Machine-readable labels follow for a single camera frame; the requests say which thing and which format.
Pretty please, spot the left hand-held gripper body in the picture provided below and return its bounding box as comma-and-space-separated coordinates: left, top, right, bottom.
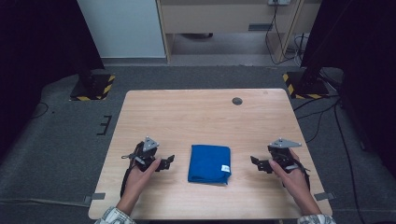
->
133, 135, 161, 173

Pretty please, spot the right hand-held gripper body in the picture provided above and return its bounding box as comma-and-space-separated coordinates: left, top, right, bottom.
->
267, 137, 303, 174

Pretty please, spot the blue towel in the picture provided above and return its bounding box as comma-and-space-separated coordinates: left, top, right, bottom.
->
187, 144, 233, 186

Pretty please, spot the person's right hand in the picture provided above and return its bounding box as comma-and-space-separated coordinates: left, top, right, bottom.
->
268, 148, 312, 202

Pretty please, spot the person's left hand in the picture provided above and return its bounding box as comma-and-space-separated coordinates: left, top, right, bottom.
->
121, 157, 163, 203

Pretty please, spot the grey tape piece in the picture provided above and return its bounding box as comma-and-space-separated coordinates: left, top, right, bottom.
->
82, 192, 107, 205
313, 191, 337, 202

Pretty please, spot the black yellow-striped stand base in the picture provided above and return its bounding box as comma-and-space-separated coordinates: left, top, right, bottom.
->
281, 71, 331, 100
69, 74, 117, 102

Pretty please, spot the black stand pole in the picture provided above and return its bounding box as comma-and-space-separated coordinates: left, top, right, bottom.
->
299, 52, 326, 91
66, 36, 96, 91

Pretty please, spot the black curtain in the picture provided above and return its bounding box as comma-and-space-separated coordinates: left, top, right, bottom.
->
299, 0, 396, 172
0, 0, 106, 160

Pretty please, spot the white cabinet panel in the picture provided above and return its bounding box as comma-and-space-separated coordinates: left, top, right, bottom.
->
76, 0, 167, 60

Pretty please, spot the grey vent grille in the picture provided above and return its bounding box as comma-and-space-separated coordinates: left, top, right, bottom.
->
247, 22, 275, 33

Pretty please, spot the light wooden desk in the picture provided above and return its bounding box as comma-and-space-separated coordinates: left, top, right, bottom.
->
155, 0, 322, 65

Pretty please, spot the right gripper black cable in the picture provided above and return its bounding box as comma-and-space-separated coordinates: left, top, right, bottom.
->
291, 157, 312, 191

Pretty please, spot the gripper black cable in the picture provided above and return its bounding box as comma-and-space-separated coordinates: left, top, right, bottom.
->
291, 157, 312, 191
120, 151, 138, 199

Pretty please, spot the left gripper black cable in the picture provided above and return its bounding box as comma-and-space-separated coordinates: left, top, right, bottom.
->
120, 151, 138, 199

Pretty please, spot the long black floor cable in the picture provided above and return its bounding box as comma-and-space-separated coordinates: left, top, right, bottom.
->
332, 101, 360, 224

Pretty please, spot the thin looped floor cable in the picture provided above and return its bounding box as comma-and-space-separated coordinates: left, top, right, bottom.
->
31, 102, 50, 120

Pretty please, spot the black hanging power cable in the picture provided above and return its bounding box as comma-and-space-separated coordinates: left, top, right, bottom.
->
263, 3, 302, 66

